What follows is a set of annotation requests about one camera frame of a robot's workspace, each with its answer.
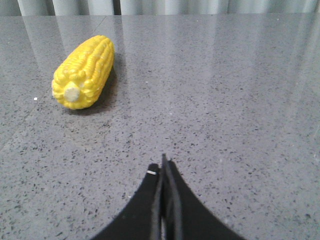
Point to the grey pleated curtain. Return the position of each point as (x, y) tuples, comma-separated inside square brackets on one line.
[(153, 7)]

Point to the yellow corn cob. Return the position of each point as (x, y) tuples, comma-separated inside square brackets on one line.
[(79, 80)]

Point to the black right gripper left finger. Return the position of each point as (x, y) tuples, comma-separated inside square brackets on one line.
[(141, 217)]

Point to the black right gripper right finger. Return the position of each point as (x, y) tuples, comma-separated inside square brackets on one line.
[(184, 216)]

